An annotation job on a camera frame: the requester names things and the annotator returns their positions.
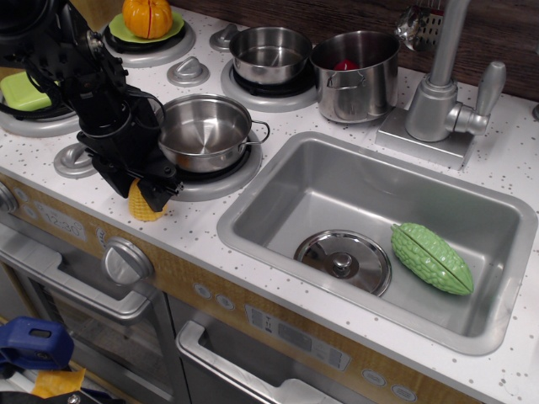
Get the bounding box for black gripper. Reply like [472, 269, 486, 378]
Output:
[75, 86, 184, 212]

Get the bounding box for yellow toy corn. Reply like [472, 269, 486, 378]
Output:
[128, 179, 168, 222]

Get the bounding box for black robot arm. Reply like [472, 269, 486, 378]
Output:
[1, 1, 180, 212]

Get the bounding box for front right stove burner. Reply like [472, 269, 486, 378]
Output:
[172, 146, 262, 202]

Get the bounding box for stove burner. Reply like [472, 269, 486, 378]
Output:
[1, 107, 80, 138]
[172, 146, 262, 202]
[101, 23, 195, 68]
[221, 61, 317, 113]

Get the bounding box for grey stove knob front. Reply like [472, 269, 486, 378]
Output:
[53, 143, 97, 179]

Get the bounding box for grey stove knob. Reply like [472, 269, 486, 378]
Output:
[209, 24, 239, 52]
[53, 143, 97, 179]
[167, 56, 210, 88]

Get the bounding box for front left stove burner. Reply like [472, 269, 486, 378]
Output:
[1, 107, 80, 138]

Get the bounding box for grey stove knob middle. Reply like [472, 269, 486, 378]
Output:
[167, 56, 210, 88]

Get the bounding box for back left stove burner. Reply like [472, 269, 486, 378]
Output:
[101, 23, 195, 68]

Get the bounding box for grey stove knob back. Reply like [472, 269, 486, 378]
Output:
[209, 24, 239, 52]

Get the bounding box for back right stove burner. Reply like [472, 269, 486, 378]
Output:
[221, 61, 317, 113]

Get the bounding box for silver oven dial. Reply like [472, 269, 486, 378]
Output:
[101, 237, 154, 286]

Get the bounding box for silver dial far left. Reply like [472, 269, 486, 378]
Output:
[0, 183, 19, 213]

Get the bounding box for green toy cutting board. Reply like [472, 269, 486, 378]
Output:
[1, 72, 52, 112]

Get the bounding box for green toy plate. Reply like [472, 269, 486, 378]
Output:
[108, 12, 184, 44]

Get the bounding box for orange toy pumpkin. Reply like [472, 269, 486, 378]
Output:
[122, 0, 173, 40]

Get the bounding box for small steel saucepan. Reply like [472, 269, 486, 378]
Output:
[229, 26, 312, 85]

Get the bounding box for steel pot lid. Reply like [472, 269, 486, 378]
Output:
[294, 230, 392, 296]

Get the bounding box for blue clamp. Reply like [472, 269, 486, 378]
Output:
[1, 316, 74, 378]

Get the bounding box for yellow tape piece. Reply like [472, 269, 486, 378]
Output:
[31, 369, 86, 399]

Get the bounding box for red toy in pot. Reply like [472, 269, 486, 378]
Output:
[334, 59, 360, 71]

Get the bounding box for tall steel pot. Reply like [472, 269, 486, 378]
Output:
[310, 31, 400, 124]

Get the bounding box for green toy bitter gourd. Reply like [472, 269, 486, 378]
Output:
[391, 222, 474, 295]

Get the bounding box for silver toy faucet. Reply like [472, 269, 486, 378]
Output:
[376, 1, 506, 170]

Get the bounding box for grey sink basin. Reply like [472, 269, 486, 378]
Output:
[217, 132, 538, 355]

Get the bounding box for hanging metal utensils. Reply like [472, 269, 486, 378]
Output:
[395, 1, 444, 52]

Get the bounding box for steel pan with handles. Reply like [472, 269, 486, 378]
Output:
[157, 94, 270, 173]

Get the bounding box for black cable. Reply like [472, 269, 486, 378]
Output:
[0, 71, 81, 120]

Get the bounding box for silver oven door handle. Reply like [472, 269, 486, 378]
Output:
[1, 225, 152, 325]

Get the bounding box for silver dishwasher door handle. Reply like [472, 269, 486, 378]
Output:
[175, 321, 337, 403]

